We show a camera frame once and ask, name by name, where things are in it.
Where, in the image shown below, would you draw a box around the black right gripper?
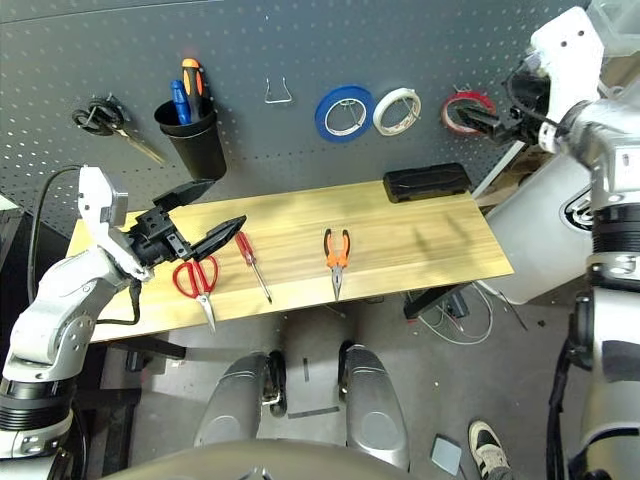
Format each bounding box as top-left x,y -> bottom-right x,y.
452,64 -> 554,147

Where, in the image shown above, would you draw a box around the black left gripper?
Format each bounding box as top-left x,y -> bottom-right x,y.
122,179 -> 249,266

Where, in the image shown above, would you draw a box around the red tape roll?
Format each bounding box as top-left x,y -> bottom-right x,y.
441,89 -> 497,136

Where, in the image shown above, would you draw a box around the red handled screwdriver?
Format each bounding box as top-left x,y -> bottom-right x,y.
234,231 -> 274,305

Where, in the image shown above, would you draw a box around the red handled scissors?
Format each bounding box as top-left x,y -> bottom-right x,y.
173,254 -> 220,334

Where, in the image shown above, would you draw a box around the orange black pliers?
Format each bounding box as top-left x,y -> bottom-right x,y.
323,228 -> 351,301

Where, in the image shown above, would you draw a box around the dark grey pegboard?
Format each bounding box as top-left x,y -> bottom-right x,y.
0,0 -> 591,236

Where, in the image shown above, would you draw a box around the black plastic cup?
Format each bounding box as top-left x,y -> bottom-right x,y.
153,97 -> 227,180

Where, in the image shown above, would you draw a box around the black tool case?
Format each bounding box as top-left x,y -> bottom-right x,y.
383,162 -> 473,204

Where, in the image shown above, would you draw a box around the white tape roll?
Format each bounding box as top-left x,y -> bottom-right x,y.
372,87 -> 422,136

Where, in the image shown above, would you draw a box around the blue tape roll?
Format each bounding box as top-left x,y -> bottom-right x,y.
314,84 -> 377,144

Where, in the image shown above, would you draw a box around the clear plastic bin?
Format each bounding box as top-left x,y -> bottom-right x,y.
587,0 -> 640,96

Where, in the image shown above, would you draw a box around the black table leg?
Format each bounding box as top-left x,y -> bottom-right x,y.
403,282 -> 474,321

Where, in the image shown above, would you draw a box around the black power adapter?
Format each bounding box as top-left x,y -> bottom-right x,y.
446,293 -> 470,319

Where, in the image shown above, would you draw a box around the silver left robot leg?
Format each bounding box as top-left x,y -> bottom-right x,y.
193,349 -> 286,449

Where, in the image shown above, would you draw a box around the silver robot leg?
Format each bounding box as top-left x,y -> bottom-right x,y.
339,342 -> 411,471
193,349 -> 286,449

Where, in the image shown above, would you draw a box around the grey robot torso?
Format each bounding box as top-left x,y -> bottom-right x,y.
99,438 -> 416,480

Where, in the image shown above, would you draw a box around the silver right robot leg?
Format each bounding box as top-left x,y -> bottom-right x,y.
339,342 -> 411,471

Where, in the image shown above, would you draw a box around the white black sneaker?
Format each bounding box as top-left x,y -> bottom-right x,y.
468,420 -> 516,480

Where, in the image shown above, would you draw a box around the grey square pad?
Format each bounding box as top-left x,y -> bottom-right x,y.
430,435 -> 464,476

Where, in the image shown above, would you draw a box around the white metal rack post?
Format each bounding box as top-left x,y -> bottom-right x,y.
472,142 -> 526,200

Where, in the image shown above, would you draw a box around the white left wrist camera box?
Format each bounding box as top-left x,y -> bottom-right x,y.
78,166 -> 151,281

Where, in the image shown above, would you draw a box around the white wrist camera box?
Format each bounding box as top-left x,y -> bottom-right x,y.
528,5 -> 604,124
78,166 -> 151,281

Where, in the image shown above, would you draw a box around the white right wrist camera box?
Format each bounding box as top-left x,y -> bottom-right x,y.
528,5 -> 604,124

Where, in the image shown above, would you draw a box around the blue handled screwdriver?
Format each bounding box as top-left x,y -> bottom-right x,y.
170,79 -> 194,125

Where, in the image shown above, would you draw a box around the orange black handled screwdriver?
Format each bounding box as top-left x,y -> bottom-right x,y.
180,58 -> 206,121

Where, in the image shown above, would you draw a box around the silver wire pliers holder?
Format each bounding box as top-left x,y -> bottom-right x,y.
263,77 -> 294,105

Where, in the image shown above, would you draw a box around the black handled scissors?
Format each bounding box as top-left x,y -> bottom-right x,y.
72,94 -> 166,166

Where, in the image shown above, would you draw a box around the white floor cable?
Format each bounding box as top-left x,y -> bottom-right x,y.
414,282 -> 496,346

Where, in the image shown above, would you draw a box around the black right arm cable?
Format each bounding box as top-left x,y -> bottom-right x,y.
547,339 -> 581,480

